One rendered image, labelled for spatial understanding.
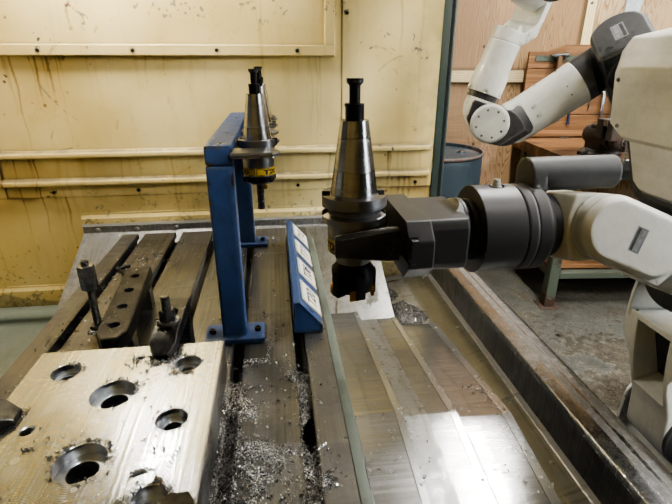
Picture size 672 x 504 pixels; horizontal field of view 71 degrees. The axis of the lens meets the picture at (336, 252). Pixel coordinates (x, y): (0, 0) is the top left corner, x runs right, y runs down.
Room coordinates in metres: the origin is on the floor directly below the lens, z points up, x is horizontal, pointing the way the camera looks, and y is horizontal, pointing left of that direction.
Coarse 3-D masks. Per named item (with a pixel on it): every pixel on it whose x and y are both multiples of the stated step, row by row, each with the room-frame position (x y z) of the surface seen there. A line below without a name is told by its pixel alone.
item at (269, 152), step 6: (234, 150) 0.70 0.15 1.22; (240, 150) 0.70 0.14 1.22; (246, 150) 0.70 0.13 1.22; (252, 150) 0.70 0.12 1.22; (258, 150) 0.70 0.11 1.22; (264, 150) 0.70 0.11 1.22; (270, 150) 0.70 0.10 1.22; (276, 150) 0.70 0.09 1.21; (234, 156) 0.67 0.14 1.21; (240, 156) 0.67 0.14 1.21; (246, 156) 0.67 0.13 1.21; (252, 156) 0.67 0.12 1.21; (258, 156) 0.67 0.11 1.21; (264, 156) 0.67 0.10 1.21; (270, 156) 0.67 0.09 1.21
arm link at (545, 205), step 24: (528, 168) 0.46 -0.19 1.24; (552, 168) 0.45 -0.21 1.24; (576, 168) 0.46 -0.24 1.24; (600, 168) 0.46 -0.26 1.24; (528, 192) 0.44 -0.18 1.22; (552, 192) 0.47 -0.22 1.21; (576, 192) 0.46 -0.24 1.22; (528, 216) 0.42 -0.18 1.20; (552, 216) 0.42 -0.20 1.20; (552, 240) 0.41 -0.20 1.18; (528, 264) 0.42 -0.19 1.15
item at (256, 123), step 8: (248, 96) 0.74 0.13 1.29; (256, 96) 0.74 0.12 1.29; (248, 104) 0.74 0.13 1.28; (256, 104) 0.74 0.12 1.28; (264, 104) 0.75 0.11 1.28; (248, 112) 0.74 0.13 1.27; (256, 112) 0.74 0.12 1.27; (264, 112) 0.74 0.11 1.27; (248, 120) 0.74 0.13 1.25; (256, 120) 0.73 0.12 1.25; (264, 120) 0.74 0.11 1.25; (248, 128) 0.73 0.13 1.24; (256, 128) 0.73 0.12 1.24; (264, 128) 0.74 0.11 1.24; (248, 136) 0.73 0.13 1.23; (256, 136) 0.73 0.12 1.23; (264, 136) 0.74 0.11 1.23
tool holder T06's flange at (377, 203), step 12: (324, 192) 0.44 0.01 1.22; (324, 204) 0.42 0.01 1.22; (336, 204) 0.41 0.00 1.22; (348, 204) 0.40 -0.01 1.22; (360, 204) 0.40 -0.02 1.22; (372, 204) 0.41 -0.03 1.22; (384, 204) 0.42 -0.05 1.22; (324, 216) 0.42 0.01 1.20; (336, 216) 0.41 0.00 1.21; (348, 216) 0.41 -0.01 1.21; (360, 216) 0.41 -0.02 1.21; (372, 216) 0.41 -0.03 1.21; (384, 216) 0.42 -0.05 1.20; (348, 228) 0.40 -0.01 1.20; (360, 228) 0.40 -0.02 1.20
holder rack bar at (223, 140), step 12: (228, 120) 0.98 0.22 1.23; (240, 120) 0.98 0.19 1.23; (216, 132) 0.80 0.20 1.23; (228, 132) 0.81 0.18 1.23; (240, 132) 0.88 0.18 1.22; (216, 144) 0.68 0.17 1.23; (228, 144) 0.68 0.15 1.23; (204, 156) 0.67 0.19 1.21; (216, 156) 0.68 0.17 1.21; (228, 156) 0.68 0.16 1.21
